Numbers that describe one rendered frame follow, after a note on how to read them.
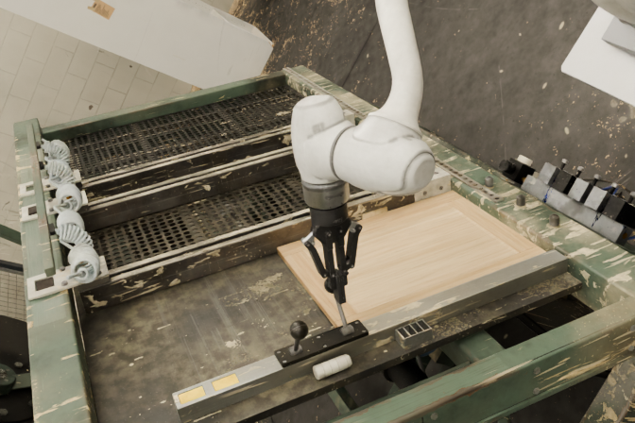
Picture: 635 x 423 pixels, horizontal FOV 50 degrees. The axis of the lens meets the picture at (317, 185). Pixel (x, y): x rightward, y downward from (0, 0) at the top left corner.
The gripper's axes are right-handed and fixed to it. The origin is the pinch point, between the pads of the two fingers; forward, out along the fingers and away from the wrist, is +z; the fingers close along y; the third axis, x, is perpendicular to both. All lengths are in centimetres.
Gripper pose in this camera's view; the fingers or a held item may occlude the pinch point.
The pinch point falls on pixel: (338, 286)
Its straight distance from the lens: 143.8
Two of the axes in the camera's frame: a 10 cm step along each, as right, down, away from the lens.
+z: 1.2, 8.9, 4.4
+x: -4.0, -3.6, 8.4
